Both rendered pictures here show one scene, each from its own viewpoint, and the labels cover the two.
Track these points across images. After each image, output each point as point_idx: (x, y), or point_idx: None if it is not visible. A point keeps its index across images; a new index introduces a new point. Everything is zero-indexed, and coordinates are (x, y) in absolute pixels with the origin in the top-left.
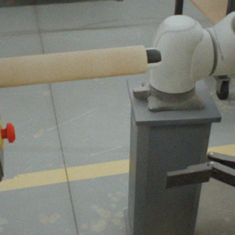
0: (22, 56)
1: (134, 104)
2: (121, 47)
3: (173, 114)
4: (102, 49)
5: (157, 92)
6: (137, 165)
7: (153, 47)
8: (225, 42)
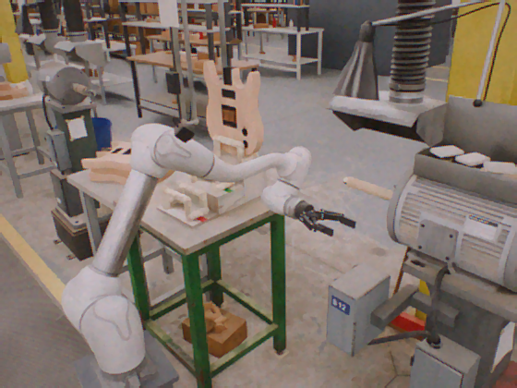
0: (383, 189)
1: (151, 387)
2: (354, 179)
3: (155, 357)
4: (360, 181)
5: (143, 360)
6: None
7: (345, 177)
8: (117, 288)
